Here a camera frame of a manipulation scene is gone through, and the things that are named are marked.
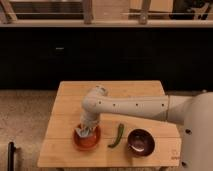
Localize dark brown bowl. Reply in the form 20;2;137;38
127;129;155;157

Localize light grey towel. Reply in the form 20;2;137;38
75;125;96;138

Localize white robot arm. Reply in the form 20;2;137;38
78;86;213;171

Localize wooden railing shelf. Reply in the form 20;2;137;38
0;0;213;28

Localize red bowl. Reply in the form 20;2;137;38
73;125;101;151

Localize black object at floor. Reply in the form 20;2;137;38
7;142;16;171

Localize green chili pepper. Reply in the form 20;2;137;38
108;123;124;148

